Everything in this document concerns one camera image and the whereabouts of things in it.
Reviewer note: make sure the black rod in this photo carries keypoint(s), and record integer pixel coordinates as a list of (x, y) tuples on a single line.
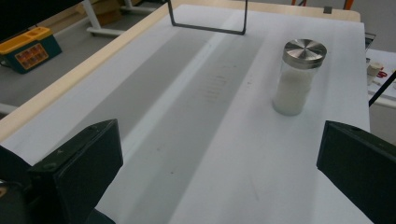
[(382, 89)]

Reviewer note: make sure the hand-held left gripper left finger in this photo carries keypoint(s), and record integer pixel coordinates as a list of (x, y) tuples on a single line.
[(84, 174)]

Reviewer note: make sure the grey metal stand frame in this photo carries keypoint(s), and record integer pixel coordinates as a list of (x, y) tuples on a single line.
[(211, 28)]

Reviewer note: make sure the glass jar with metal lid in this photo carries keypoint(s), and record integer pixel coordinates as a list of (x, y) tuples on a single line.
[(295, 77)]

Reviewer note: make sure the small black clip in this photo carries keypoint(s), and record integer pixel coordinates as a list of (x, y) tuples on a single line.
[(327, 9)]

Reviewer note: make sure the teal and yellow toolbox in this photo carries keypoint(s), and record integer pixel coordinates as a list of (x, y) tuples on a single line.
[(28, 49)]

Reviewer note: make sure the cardboard box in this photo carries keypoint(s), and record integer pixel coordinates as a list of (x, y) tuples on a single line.
[(106, 11)]

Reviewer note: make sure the red scissors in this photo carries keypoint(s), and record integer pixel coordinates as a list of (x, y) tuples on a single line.
[(381, 74)]

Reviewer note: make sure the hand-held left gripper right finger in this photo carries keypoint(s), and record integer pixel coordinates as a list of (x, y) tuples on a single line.
[(358, 168)]

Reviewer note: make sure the white metal table leg frame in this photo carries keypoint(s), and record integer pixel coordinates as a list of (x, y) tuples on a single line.
[(99, 21)]

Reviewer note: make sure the white table cloth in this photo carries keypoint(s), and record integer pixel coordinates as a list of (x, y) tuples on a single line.
[(218, 124)]

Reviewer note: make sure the white side table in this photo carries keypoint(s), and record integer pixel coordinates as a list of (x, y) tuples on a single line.
[(381, 77)]

